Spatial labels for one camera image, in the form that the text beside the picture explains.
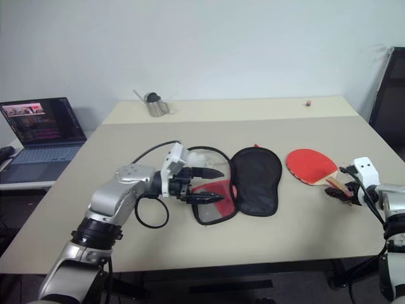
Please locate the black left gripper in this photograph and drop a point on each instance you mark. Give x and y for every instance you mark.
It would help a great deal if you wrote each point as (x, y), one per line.
(182, 185)

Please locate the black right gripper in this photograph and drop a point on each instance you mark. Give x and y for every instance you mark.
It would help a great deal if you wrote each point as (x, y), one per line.
(356, 194)

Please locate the red table tennis paddle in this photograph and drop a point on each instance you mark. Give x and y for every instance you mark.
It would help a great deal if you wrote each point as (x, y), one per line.
(307, 161)

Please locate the red and black paddle case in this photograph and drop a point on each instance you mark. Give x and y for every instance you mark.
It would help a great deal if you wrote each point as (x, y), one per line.
(256, 180)

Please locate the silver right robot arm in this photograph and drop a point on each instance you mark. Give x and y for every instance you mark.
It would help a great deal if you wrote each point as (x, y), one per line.
(392, 196)

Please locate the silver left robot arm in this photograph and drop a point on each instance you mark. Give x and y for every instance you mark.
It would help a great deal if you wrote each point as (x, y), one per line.
(110, 196)

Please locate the small red object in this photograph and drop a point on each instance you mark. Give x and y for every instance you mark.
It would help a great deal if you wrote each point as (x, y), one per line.
(308, 103)

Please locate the steel spouted pitcher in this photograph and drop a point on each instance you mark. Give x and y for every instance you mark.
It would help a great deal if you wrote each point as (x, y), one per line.
(155, 108)

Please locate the black chair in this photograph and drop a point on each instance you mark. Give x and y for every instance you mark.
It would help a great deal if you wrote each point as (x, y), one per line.
(392, 104)

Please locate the black object in pitcher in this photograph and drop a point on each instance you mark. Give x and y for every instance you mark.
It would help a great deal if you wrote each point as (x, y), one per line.
(153, 96)

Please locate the open blue laptop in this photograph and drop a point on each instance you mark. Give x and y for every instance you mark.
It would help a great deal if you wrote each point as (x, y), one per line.
(41, 152)

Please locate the black device on side table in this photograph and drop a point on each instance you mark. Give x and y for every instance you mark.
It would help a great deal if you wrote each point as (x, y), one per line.
(6, 152)

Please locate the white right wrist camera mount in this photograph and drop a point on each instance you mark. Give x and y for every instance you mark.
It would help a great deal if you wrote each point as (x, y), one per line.
(367, 171)

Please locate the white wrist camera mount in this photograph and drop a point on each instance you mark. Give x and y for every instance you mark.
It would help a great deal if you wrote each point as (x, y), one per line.
(174, 158)
(367, 171)

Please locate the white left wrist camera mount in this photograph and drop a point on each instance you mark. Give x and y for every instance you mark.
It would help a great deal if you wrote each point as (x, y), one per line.
(174, 158)

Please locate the black table frame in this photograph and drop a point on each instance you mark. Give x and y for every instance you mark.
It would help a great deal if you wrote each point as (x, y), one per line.
(231, 286)

